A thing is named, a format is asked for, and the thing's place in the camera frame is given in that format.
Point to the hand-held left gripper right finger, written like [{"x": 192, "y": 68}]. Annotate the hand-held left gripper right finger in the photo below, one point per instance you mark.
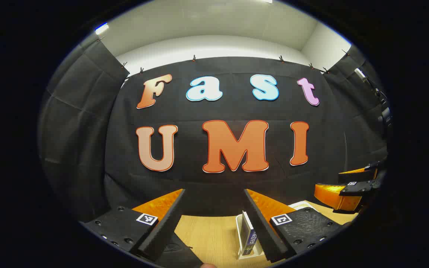
[{"x": 264, "y": 230}]

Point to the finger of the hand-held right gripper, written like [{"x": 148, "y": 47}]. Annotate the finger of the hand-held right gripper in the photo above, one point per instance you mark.
[
  {"x": 359, "y": 175},
  {"x": 358, "y": 187}
]

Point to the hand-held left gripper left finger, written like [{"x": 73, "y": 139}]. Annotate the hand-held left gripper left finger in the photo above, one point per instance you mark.
[{"x": 164, "y": 230}]

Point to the blue cover book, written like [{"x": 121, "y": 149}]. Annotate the blue cover book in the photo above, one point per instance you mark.
[{"x": 248, "y": 234}]

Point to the white bookshelf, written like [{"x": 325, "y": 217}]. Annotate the white bookshelf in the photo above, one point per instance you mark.
[{"x": 238, "y": 238}]

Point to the black schoolbag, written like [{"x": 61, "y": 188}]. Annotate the black schoolbag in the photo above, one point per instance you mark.
[{"x": 184, "y": 255}]

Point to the ceiling light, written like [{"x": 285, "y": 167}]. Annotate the ceiling light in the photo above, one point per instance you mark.
[{"x": 102, "y": 28}]

